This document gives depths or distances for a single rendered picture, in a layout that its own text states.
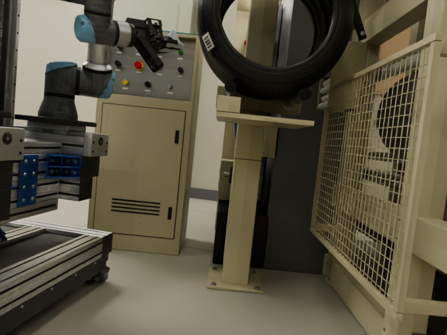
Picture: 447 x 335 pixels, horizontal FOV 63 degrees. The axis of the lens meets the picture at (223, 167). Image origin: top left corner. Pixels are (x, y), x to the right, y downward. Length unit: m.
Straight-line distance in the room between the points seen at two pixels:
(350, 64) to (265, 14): 0.45
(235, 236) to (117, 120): 0.95
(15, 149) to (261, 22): 1.19
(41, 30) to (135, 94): 3.20
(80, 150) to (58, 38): 3.70
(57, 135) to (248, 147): 0.83
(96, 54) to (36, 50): 3.72
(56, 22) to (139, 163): 3.32
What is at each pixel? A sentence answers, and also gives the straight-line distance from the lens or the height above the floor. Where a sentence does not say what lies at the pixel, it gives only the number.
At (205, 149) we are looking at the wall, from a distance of 4.22.
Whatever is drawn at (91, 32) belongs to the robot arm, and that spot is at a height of 0.96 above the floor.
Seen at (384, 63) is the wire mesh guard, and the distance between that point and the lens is 1.26.
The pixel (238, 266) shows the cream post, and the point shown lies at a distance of 1.85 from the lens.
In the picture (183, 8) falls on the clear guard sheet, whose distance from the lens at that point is 2.26.
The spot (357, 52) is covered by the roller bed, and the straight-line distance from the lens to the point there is 1.82.
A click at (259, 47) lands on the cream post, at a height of 1.15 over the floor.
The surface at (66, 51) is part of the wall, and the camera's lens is 5.06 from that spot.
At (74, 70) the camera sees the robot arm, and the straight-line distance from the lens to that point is 1.62.
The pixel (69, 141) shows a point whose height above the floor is 0.63.
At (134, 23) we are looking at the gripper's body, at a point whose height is 1.03.
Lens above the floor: 0.70
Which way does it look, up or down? 4 degrees down
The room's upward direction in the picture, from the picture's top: 6 degrees clockwise
